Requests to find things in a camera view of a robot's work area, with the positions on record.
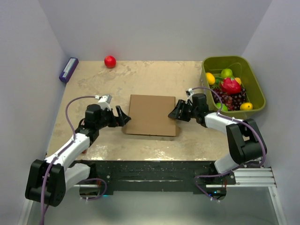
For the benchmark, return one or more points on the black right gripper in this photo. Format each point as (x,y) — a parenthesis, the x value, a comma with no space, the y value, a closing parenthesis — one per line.
(176,114)

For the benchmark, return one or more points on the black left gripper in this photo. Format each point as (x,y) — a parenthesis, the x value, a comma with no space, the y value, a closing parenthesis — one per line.
(122,118)

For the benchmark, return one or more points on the brown cardboard box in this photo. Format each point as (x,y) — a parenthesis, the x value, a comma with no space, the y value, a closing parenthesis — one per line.
(149,116)

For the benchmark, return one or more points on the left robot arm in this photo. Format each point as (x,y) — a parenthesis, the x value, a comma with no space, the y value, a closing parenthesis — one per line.
(49,179)

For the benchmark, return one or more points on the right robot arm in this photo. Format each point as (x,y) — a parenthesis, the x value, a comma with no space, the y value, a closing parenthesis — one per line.
(243,136)

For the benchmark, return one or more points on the purple rectangular box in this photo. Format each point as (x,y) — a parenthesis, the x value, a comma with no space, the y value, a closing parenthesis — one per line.
(68,70)

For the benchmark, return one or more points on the green fruit lower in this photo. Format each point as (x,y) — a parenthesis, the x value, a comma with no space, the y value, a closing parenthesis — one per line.
(223,107)

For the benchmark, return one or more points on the yellow lemon upper left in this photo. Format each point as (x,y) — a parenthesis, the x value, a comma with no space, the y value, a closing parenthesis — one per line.
(210,79)

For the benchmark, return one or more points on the red apple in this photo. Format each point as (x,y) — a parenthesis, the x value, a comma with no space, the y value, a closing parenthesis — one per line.
(110,61)

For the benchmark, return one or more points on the purple grape bunch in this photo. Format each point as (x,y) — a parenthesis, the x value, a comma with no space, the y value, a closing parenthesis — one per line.
(232,102)

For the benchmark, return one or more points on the green lime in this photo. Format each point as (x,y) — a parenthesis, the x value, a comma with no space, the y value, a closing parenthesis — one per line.
(226,73)

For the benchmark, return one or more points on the orange fruit behind dragonfruit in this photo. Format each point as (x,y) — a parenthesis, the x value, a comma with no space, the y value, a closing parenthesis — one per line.
(238,80)

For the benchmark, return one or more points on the yellow mango lower right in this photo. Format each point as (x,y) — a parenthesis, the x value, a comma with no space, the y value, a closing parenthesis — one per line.
(246,106)

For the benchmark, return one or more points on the green plastic bin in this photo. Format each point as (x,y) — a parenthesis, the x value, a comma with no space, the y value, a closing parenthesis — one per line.
(241,69)

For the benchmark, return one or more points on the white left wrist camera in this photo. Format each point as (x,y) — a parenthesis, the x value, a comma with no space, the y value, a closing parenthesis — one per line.
(104,101)

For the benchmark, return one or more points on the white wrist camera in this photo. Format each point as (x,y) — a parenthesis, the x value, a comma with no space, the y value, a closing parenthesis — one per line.
(104,101)
(189,94)

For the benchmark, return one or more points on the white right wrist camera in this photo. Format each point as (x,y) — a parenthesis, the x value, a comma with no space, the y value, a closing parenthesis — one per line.
(189,94)

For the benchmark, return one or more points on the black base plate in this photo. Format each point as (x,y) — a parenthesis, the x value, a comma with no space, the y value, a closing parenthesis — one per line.
(156,176)

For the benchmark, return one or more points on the aluminium rail frame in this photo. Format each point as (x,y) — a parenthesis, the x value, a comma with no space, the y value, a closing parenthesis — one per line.
(247,175)

